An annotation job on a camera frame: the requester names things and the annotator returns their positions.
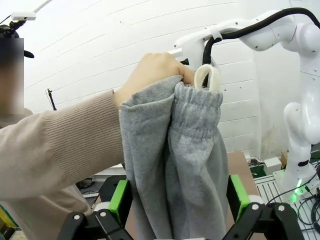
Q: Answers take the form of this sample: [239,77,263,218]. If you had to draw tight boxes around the black box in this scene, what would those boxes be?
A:
[98,175,129,208]

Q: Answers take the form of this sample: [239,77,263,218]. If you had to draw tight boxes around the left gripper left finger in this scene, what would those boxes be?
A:
[56,179,133,240]

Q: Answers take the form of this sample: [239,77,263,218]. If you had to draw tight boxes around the grey training pants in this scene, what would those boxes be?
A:
[118,74,232,240]

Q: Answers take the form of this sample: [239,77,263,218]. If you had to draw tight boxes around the person's left forearm beige sleeve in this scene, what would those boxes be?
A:
[0,89,126,201]

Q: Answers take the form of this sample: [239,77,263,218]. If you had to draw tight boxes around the white bar camera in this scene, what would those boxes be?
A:
[11,11,37,22]

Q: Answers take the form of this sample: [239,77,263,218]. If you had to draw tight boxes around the small black stick mount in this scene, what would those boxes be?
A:
[44,87,58,111]

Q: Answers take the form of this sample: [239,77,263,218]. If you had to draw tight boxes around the small white box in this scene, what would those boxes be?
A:
[264,157,283,170]

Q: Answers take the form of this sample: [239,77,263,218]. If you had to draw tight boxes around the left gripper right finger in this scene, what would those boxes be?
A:
[222,174,308,240]

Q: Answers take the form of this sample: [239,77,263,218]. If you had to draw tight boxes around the right arm's black cable hose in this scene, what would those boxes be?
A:
[201,6,320,70]

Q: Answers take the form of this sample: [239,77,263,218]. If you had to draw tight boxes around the slotted aluminium base plate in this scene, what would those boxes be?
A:
[253,174,320,240]

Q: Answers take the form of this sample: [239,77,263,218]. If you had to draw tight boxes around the person's left hand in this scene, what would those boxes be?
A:
[113,51,196,111]

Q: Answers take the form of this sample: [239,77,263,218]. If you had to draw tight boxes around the cream pants drawstring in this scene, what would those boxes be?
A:
[194,64,222,92]

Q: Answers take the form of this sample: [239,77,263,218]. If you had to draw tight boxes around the yellow green crate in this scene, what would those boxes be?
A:
[0,204,18,240]

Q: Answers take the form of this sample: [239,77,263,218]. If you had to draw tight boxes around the green box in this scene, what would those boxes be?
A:
[250,162,266,178]

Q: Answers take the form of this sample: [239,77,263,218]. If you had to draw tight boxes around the person's beige sweater torso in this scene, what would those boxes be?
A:
[0,107,95,240]

